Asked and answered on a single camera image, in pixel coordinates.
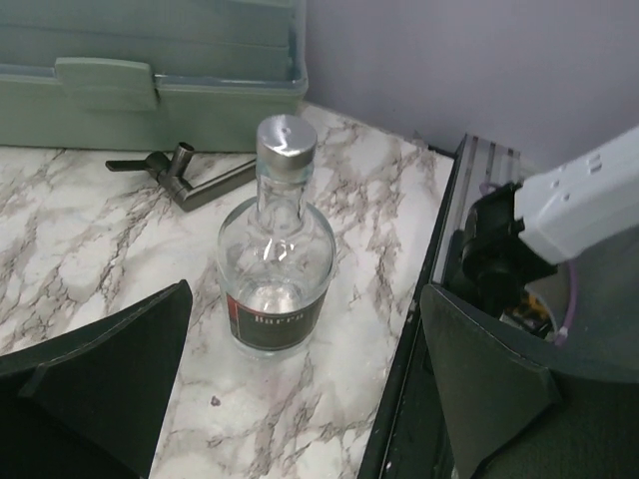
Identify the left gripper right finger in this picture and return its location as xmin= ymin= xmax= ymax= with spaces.
xmin=420 ymin=284 xmax=638 ymax=478

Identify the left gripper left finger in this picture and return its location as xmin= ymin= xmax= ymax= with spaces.
xmin=1 ymin=280 xmax=193 ymax=478

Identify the dark metal crank tool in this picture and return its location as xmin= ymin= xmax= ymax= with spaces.
xmin=104 ymin=141 xmax=259 ymax=214

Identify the black front mounting rail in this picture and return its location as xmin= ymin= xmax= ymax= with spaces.
xmin=357 ymin=134 xmax=523 ymax=478

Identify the clear bottle dark label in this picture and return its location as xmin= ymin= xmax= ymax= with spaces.
xmin=218 ymin=115 xmax=336 ymax=356

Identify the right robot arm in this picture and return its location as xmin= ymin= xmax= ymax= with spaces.
xmin=461 ymin=129 xmax=638 ymax=317

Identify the translucent green plastic toolbox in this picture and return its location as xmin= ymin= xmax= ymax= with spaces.
xmin=1 ymin=0 xmax=308 ymax=153

